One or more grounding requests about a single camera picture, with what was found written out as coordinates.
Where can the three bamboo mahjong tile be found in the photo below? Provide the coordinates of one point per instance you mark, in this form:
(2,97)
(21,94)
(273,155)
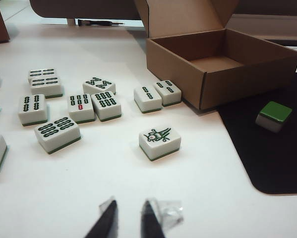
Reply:
(168,92)

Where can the eight bamboo mahjong tile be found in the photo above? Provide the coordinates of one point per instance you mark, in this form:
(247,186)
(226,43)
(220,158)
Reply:
(99,84)

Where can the black mouse mat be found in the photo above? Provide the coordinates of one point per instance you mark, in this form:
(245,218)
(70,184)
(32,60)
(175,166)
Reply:
(274,161)

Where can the seven bamboo mahjong tile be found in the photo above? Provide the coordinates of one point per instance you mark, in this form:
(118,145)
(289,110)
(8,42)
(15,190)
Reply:
(80,107)

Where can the two bamboo mahjong tile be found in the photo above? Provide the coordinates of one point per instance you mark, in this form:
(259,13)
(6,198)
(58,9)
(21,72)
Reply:
(147,99)

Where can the four bamboo mahjong tile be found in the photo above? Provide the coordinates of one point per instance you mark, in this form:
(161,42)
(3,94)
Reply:
(33,109)
(42,72)
(47,85)

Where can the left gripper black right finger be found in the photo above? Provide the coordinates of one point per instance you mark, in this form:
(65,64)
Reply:
(150,223)

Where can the black marker pen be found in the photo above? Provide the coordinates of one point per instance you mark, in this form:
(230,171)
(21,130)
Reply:
(101,22)

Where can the brown felt desk divider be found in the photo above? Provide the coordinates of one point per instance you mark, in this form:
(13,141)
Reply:
(88,7)

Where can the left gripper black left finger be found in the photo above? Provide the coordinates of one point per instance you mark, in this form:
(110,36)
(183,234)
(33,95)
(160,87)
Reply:
(106,220)

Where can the six bamboo mahjong tile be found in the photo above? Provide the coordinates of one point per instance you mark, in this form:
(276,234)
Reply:
(57,132)
(106,105)

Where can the one bamboo bird mahjong tile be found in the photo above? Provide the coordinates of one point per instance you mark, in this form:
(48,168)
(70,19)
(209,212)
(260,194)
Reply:
(160,141)

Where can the brown paper box with lid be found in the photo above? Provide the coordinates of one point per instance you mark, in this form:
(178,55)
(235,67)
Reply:
(237,79)

